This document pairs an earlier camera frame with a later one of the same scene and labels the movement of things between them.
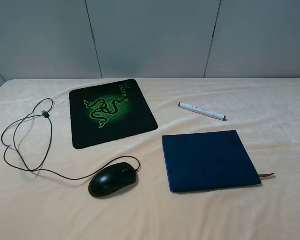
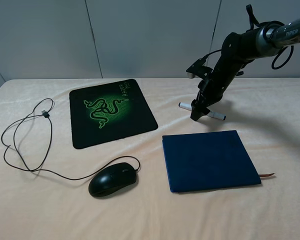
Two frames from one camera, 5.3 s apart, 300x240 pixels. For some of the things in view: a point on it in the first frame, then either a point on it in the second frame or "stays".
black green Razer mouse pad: [104, 113] stays
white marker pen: [202, 111] stays
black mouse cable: [51, 128] to [51, 174]
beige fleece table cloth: [40, 183] stays
